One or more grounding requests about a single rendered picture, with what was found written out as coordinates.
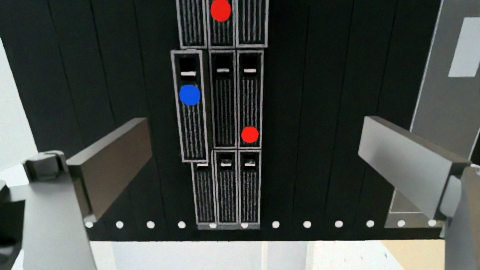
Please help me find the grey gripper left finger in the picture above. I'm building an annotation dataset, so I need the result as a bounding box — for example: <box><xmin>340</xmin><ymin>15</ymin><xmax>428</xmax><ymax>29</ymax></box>
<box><xmin>0</xmin><ymin>118</ymin><xmax>152</xmax><ymax>270</ymax></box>

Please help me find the tan wooden board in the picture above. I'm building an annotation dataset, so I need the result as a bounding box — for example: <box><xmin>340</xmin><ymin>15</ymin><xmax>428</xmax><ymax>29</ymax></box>
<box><xmin>381</xmin><ymin>240</ymin><xmax>444</xmax><ymax>270</ymax></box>

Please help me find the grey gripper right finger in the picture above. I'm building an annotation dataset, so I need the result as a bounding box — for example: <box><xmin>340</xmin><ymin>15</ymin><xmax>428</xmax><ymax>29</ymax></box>
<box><xmin>358</xmin><ymin>116</ymin><xmax>480</xmax><ymax>270</ymax></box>

